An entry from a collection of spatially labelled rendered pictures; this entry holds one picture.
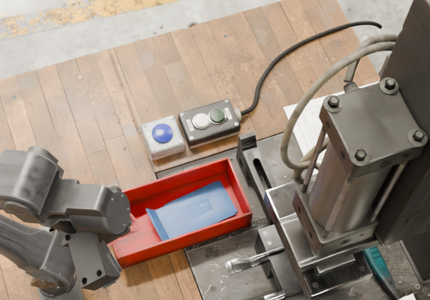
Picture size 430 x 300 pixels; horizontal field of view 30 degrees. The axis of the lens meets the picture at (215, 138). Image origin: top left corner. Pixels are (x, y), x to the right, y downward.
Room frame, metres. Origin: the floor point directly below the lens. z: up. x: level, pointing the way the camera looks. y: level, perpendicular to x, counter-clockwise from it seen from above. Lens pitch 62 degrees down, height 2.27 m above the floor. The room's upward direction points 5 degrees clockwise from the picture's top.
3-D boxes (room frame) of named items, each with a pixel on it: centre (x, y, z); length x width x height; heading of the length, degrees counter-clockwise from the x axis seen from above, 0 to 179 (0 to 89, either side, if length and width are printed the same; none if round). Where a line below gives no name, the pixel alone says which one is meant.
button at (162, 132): (0.72, 0.10, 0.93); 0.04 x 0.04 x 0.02
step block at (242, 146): (0.67, -0.07, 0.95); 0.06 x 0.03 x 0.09; 25
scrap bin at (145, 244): (0.56, 0.06, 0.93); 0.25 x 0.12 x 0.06; 115
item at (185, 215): (0.57, 0.03, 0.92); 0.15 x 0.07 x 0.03; 122
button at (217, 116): (0.76, 0.00, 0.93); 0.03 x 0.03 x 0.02
